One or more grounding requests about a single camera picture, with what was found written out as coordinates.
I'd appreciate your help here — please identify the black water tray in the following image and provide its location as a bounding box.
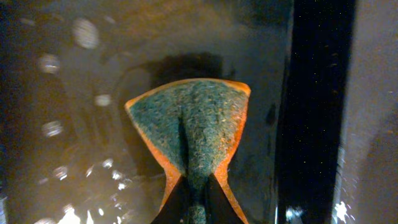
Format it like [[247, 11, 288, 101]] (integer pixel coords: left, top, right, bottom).
[[1, 1, 355, 223]]

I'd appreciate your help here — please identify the orange green scrub sponge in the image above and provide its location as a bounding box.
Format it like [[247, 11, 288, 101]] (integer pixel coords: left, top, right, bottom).
[[124, 78, 251, 223]]

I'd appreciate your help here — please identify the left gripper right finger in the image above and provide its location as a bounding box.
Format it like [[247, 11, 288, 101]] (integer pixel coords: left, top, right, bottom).
[[205, 174, 244, 224]]

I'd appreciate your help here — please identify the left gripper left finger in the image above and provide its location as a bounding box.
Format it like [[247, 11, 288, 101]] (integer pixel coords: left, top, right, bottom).
[[150, 177, 190, 224]]

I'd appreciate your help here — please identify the brown serving tray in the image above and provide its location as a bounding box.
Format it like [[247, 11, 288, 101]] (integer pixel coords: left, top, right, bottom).
[[331, 0, 397, 224]]

